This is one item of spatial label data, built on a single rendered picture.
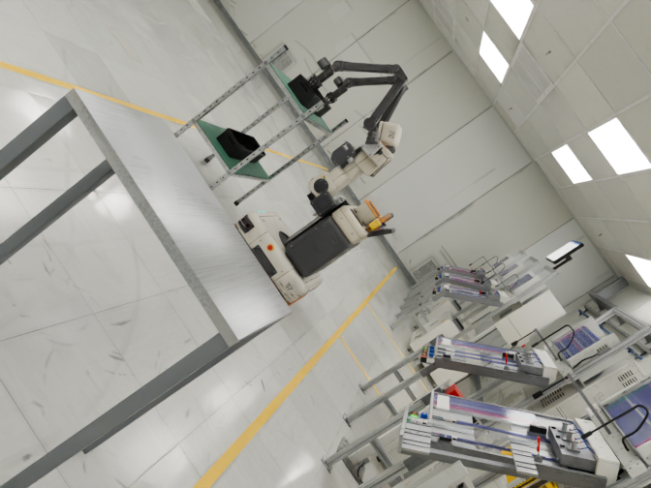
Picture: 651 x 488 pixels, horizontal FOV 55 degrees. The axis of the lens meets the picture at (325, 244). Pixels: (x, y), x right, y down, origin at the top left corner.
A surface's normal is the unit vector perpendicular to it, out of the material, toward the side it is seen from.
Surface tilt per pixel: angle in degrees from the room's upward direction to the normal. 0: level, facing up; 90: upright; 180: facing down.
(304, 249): 90
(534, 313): 90
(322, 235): 90
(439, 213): 90
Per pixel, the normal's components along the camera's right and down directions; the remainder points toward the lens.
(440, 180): -0.19, 0.06
